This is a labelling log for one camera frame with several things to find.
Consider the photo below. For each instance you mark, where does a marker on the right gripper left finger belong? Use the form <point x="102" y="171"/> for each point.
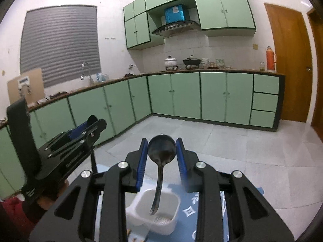
<point x="136" y="160"/>

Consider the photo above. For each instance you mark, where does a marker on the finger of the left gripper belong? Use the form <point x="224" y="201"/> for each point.
<point x="93" y="129"/>
<point x="75" y="133"/>

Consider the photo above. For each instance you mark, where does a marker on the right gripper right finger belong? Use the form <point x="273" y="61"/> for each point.
<point x="187" y="160"/>

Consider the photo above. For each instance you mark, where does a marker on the black ladle spoon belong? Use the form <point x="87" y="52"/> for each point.
<point x="161" y="150"/>

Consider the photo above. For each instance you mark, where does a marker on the green lower kitchen cabinets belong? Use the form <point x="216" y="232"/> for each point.
<point x="242" y="98"/>

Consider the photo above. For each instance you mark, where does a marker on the green kitchen cabinets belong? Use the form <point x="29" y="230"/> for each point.
<point x="215" y="17"/>
<point x="242" y="98"/>

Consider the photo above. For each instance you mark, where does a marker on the green upper kitchen cabinets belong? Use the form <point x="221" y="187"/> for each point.
<point x="215" y="17"/>

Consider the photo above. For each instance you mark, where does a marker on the person's left hand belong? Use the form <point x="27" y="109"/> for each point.
<point x="49" y="198"/>

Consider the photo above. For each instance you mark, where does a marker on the light blue table mat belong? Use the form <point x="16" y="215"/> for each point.
<point x="115" y="183"/>

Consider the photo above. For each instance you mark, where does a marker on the cardboard box on counter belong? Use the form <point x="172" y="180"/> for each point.
<point x="28" y="85"/>

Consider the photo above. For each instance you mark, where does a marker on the grey window blind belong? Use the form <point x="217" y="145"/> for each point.
<point x="62" y="41"/>

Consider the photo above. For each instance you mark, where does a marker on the white cooking pot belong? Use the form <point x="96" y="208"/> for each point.
<point x="170" y="63"/>

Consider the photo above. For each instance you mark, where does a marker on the black wok pan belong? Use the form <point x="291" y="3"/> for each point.
<point x="191" y="62"/>

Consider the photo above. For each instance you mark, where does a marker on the black range hood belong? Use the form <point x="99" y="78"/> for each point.
<point x="176" y="28"/>

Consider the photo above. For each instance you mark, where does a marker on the orange thermos flask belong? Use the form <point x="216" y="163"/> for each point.
<point x="270" y="55"/>

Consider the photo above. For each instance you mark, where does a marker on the blue box above hood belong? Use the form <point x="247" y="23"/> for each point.
<point x="175" y="14"/>

